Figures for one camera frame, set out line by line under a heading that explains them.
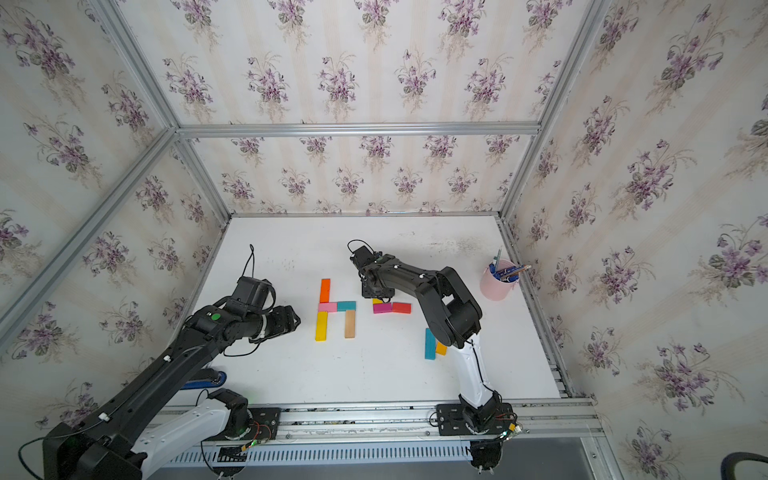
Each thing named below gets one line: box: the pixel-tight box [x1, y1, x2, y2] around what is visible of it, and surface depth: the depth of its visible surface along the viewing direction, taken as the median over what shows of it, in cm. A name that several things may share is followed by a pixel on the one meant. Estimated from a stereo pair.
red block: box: [392, 302, 411, 314], surface depth 95 cm
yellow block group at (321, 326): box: [315, 311, 329, 342], surface depth 92 cm
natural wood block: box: [345, 310, 355, 338], surface depth 92 cm
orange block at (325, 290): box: [320, 278, 331, 303], surface depth 100 cm
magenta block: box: [373, 302, 393, 314], surface depth 95 cm
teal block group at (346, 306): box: [337, 301, 357, 312], surface depth 95 cm
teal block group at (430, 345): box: [425, 328, 436, 360], surface depth 87 cm
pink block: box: [318, 302, 337, 312], surface depth 95 cm
